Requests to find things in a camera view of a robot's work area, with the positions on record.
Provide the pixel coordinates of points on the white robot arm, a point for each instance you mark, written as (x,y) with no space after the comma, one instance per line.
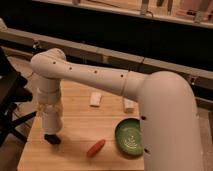
(167,106)

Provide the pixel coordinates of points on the white cloth piece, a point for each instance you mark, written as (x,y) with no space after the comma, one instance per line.
(95,99)

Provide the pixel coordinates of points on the black office chair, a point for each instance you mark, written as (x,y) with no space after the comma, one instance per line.
(12,90)

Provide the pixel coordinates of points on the white small block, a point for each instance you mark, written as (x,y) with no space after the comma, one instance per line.
(128,106)

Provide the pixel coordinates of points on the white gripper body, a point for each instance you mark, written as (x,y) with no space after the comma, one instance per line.
(49,104)

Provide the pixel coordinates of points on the green plate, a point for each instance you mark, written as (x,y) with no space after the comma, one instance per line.
(128,137)

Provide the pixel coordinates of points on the black eraser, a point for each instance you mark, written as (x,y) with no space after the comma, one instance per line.
(52,139)

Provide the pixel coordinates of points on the orange carrot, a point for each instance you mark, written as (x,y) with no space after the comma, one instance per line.
(95,148)

